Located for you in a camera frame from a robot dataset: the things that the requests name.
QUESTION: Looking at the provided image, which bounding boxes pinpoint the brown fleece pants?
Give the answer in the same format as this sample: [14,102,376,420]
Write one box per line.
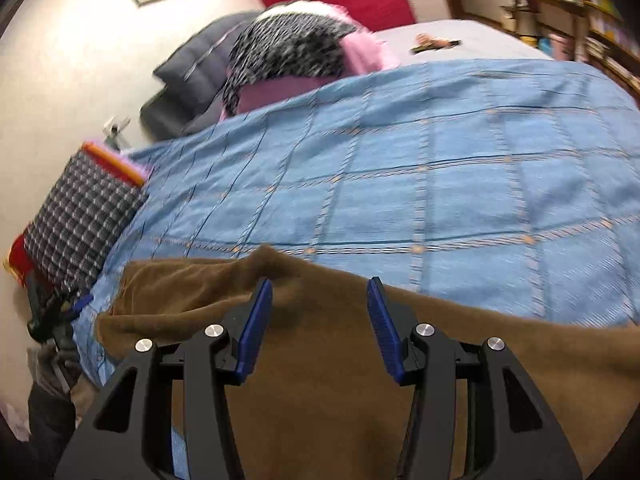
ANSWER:
[94,246,639,479]

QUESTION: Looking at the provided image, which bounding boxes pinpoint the wooden desk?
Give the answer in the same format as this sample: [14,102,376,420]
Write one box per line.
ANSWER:
[503,0,587,61]

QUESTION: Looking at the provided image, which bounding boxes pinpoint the wooden bookshelf with books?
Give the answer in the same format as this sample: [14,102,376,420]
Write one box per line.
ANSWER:
[582,0,639,101]

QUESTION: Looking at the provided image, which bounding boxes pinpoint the pink quilt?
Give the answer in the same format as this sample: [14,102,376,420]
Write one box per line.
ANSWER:
[221,0,399,119]

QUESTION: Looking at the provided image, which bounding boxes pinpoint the orange striped cushion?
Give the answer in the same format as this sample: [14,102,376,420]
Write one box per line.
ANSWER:
[81,141,152,188]

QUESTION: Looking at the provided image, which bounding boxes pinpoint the wall power socket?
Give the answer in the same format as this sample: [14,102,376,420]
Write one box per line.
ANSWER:
[103,117,131,152]

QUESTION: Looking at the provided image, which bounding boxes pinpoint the left gloved hand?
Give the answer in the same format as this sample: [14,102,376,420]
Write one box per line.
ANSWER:
[32,339,82,399]

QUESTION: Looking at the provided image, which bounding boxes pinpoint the hair dryer on bed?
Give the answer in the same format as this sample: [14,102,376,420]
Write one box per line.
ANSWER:
[410,34,461,55]

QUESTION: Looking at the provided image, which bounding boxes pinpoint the plaid pillow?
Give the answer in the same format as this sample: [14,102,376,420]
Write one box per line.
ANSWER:
[24,150,146,290]

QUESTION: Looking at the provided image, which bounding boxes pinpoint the white bed sheet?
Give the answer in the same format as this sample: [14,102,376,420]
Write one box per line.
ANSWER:
[374,20,552,66]

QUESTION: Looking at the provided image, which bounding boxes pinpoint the leopard print blanket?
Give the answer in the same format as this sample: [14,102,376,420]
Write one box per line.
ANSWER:
[222,12,357,116]

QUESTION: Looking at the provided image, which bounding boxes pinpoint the blue checked bedspread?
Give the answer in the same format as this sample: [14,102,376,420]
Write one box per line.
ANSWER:
[75,58,639,382]

